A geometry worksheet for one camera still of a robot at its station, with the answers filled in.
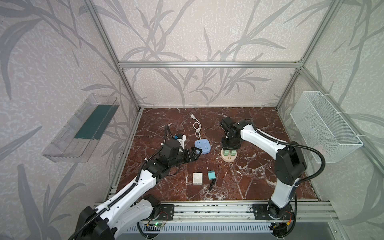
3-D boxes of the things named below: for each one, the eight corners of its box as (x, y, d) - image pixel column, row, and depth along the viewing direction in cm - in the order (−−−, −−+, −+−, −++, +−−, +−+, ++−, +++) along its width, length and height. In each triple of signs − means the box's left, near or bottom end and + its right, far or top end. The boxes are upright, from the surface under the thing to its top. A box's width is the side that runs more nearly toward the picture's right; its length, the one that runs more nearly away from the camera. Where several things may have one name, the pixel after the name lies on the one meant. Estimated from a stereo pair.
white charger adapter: (193, 184, 85) (192, 182, 82) (193, 174, 88) (193, 172, 85) (202, 184, 85) (202, 182, 82) (202, 174, 88) (202, 172, 85)
